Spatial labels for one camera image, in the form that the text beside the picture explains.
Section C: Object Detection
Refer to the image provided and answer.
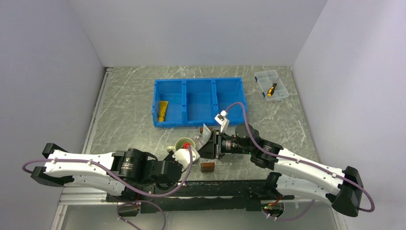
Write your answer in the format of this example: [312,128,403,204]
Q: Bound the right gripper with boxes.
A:
[197,129,253,159]

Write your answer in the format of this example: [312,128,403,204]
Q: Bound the clear holder with wooden ends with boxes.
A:
[197,127,215,173]

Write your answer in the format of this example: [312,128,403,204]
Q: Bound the green ceramic mug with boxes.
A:
[166,138,195,153]

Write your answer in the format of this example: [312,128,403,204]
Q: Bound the blue three-compartment bin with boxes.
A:
[151,77,246,128]

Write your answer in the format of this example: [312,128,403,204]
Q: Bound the white toothpaste tube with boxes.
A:
[202,124,212,141]

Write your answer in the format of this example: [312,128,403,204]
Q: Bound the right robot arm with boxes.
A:
[198,124,364,217]

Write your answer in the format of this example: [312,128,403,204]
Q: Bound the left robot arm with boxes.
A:
[23,143,194,201]

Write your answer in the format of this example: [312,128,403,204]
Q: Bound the yellow toothpaste tube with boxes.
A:
[158,101,169,122]

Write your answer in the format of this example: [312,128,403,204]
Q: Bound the yellow black screwdriver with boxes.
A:
[267,83,277,97]

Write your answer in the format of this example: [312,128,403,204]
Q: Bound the clear plastic organizer box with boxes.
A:
[254,69,290,102]

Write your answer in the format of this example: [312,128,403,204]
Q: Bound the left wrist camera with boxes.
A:
[173,142,200,170]

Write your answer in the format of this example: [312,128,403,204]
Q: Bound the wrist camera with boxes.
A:
[214,110,230,133]
[173,142,200,170]

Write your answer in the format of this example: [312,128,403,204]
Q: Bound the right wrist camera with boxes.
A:
[214,110,230,133]

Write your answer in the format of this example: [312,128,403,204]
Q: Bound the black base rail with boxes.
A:
[106,179,294,211]

